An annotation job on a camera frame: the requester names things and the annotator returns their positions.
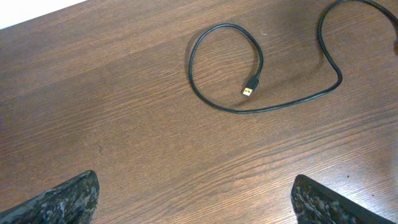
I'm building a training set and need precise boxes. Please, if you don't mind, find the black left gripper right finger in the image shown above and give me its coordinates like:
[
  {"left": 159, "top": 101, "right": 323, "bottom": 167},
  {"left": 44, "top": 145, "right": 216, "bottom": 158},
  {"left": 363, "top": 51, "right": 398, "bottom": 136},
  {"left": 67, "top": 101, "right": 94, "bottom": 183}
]
[{"left": 290, "top": 174, "right": 394, "bottom": 224}]

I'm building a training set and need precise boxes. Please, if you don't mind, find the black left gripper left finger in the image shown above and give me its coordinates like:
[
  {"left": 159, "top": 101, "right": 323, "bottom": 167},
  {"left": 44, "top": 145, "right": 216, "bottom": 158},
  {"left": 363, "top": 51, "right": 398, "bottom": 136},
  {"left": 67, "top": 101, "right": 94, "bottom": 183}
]
[{"left": 1, "top": 170, "right": 100, "bottom": 223}]

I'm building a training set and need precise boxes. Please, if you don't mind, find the thin black USB cable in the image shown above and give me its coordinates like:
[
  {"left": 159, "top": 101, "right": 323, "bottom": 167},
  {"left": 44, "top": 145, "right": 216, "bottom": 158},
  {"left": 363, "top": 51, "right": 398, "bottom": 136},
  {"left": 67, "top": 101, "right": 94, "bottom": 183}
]
[{"left": 188, "top": 0, "right": 398, "bottom": 114}]

